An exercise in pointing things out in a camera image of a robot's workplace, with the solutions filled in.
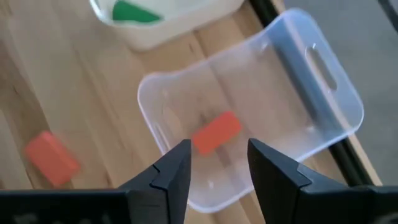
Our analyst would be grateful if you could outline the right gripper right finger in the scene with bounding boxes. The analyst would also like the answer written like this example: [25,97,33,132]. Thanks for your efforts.
[248,138,373,224]

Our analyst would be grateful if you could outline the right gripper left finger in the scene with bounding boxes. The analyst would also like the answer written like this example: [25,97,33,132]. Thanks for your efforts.
[119,139,192,224]

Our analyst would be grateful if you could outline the red wooden block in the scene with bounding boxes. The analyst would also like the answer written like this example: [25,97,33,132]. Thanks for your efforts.
[191,111,243,156]

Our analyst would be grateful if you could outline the small red wooden cube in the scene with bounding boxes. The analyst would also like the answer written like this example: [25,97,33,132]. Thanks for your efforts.
[24,130,81,189]

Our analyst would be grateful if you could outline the green wooden block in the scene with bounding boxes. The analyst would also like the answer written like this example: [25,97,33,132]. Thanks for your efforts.
[111,0,163,24]

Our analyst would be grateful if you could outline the clear plastic bin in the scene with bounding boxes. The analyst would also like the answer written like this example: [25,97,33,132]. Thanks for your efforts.
[136,7,364,214]

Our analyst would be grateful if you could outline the white plastic bin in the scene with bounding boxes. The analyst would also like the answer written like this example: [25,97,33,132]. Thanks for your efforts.
[88,0,246,52]

